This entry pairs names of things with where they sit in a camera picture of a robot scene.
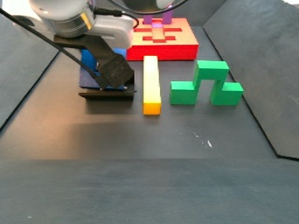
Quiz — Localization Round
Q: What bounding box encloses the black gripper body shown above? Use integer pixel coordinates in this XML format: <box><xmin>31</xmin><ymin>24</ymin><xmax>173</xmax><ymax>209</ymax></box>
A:
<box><xmin>53</xmin><ymin>35</ymin><xmax>135</xmax><ymax>88</ymax></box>

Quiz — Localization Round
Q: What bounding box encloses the blue U-shaped block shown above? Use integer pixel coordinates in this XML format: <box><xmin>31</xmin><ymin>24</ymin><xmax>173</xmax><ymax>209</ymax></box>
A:
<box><xmin>79</xmin><ymin>48</ymin><xmax>127</xmax><ymax>89</ymax></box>

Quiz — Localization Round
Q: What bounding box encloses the yellow long block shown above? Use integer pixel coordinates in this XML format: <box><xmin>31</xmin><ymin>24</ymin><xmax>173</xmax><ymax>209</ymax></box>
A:
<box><xmin>143</xmin><ymin>56</ymin><xmax>161</xmax><ymax>116</ymax></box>

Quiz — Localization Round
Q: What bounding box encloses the green stepped block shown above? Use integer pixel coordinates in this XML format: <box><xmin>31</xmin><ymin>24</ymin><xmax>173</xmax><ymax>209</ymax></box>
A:
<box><xmin>169</xmin><ymin>60</ymin><xmax>244</xmax><ymax>106</ymax></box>

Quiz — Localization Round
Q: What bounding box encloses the black cable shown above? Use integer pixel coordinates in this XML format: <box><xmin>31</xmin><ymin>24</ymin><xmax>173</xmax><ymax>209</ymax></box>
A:
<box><xmin>0</xmin><ymin>8</ymin><xmax>109</xmax><ymax>90</ymax></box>

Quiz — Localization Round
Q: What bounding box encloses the red slotted base block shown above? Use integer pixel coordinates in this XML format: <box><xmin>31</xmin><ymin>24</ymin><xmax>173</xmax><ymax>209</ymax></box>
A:
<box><xmin>125</xmin><ymin>18</ymin><xmax>199</xmax><ymax>61</ymax></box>

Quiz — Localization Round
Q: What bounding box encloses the purple block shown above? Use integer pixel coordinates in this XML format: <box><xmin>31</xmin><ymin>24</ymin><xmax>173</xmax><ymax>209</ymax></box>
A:
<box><xmin>143</xmin><ymin>8</ymin><xmax>173</xmax><ymax>28</ymax></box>

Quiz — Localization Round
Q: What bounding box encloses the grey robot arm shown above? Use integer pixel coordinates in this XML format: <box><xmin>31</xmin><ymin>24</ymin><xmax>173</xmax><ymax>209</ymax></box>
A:
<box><xmin>0</xmin><ymin>0</ymin><xmax>135</xmax><ymax>90</ymax></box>

